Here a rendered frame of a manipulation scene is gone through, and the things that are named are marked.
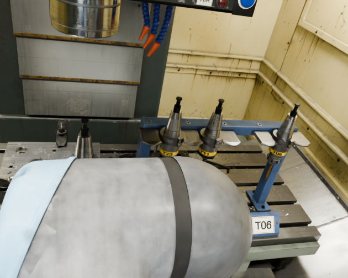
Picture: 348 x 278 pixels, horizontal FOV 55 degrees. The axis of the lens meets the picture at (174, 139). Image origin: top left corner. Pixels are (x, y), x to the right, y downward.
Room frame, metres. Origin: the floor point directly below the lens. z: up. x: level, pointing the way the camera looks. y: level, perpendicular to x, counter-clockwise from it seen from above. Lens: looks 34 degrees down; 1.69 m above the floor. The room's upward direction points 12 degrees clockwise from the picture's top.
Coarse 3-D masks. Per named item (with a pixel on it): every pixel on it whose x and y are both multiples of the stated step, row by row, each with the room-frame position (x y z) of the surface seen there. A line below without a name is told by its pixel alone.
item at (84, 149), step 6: (78, 138) 0.54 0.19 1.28; (84, 138) 0.53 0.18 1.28; (90, 138) 0.54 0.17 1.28; (78, 144) 0.53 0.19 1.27; (84, 144) 0.53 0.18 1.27; (90, 144) 0.54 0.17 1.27; (78, 150) 0.53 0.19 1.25; (84, 150) 0.53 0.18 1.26; (90, 150) 0.54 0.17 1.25; (78, 156) 0.53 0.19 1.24; (84, 156) 0.53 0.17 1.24; (90, 156) 0.54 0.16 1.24
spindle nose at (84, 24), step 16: (64, 0) 0.71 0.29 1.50; (80, 0) 0.71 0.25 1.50; (96, 0) 0.72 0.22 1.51; (112, 0) 0.75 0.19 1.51; (64, 16) 0.71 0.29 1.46; (80, 16) 0.71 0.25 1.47; (96, 16) 0.72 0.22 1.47; (112, 16) 0.75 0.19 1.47; (64, 32) 0.71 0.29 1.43; (80, 32) 0.71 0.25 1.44; (96, 32) 0.73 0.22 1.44; (112, 32) 0.76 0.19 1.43
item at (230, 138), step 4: (224, 132) 0.79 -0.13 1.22; (228, 132) 0.79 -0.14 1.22; (232, 132) 0.79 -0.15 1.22; (224, 136) 0.77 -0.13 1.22; (228, 136) 0.77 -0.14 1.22; (232, 136) 0.77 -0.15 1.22; (236, 136) 0.78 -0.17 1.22; (224, 140) 0.75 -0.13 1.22; (228, 140) 0.75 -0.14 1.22; (232, 140) 0.75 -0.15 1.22; (236, 140) 0.76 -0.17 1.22; (224, 144) 0.74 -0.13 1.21; (228, 144) 0.74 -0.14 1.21; (232, 144) 0.74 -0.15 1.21; (236, 144) 0.74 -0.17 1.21; (240, 144) 0.75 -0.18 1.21
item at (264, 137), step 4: (252, 132) 0.82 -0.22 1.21; (256, 132) 0.82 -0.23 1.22; (260, 132) 0.83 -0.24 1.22; (264, 132) 0.83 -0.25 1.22; (268, 132) 0.84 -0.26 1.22; (256, 136) 0.80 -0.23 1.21; (260, 136) 0.81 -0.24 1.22; (264, 136) 0.81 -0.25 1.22; (268, 136) 0.81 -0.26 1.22; (260, 140) 0.79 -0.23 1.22; (264, 140) 0.79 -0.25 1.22; (268, 140) 0.79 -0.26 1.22; (272, 140) 0.80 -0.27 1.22; (264, 144) 0.77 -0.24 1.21; (268, 144) 0.78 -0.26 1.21; (272, 144) 0.78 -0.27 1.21; (276, 144) 0.79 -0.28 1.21
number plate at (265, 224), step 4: (264, 216) 0.77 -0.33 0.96; (268, 216) 0.77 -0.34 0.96; (272, 216) 0.77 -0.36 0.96; (252, 220) 0.75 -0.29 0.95; (256, 220) 0.75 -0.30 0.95; (260, 220) 0.75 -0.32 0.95; (264, 220) 0.76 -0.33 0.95; (268, 220) 0.76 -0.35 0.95; (272, 220) 0.77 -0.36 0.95; (252, 224) 0.74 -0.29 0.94; (256, 224) 0.74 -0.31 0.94; (260, 224) 0.75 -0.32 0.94; (264, 224) 0.75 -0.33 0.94; (268, 224) 0.75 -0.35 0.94; (272, 224) 0.76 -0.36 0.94; (256, 228) 0.73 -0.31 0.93; (260, 228) 0.74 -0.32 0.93; (264, 228) 0.74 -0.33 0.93; (268, 228) 0.75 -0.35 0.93; (272, 228) 0.75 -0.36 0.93; (252, 232) 0.72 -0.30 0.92; (256, 232) 0.73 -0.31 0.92; (260, 232) 0.73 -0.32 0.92; (264, 232) 0.74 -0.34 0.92; (268, 232) 0.74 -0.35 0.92; (272, 232) 0.74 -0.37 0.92
